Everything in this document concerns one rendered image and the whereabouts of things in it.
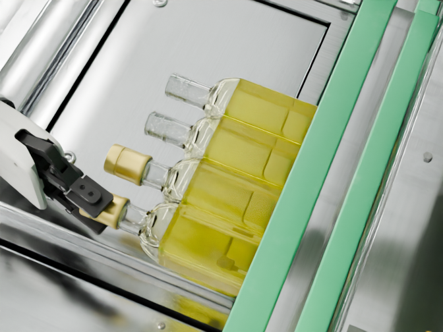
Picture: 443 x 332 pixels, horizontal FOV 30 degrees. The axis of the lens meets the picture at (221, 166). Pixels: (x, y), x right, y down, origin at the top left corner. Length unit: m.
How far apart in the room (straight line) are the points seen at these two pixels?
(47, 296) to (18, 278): 0.04
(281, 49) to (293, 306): 0.53
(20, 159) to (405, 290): 0.41
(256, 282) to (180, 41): 0.53
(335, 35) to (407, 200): 0.48
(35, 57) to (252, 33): 0.30
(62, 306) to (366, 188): 0.43
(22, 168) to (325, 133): 0.31
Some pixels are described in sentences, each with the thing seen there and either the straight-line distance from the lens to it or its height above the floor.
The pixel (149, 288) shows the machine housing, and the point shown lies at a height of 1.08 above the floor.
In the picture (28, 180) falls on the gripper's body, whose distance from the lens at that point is 0.88.
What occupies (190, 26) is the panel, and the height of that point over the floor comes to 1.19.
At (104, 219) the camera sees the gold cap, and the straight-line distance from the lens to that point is 0.87.
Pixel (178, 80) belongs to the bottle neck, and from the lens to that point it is 0.95.
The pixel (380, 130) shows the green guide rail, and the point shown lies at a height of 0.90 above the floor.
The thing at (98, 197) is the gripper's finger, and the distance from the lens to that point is 0.86.
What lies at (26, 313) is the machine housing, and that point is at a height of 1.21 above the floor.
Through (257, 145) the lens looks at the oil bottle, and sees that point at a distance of 0.89.
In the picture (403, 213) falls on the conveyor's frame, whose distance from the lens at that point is 0.74.
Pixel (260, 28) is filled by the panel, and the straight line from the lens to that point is 1.18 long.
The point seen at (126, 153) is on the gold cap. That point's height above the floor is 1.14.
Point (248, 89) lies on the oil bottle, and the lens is 0.93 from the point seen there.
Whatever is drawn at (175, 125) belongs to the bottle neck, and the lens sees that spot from 0.92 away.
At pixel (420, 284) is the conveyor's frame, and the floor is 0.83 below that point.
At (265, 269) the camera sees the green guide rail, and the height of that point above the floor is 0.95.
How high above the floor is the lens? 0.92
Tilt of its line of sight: 8 degrees up
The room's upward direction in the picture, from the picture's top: 69 degrees counter-clockwise
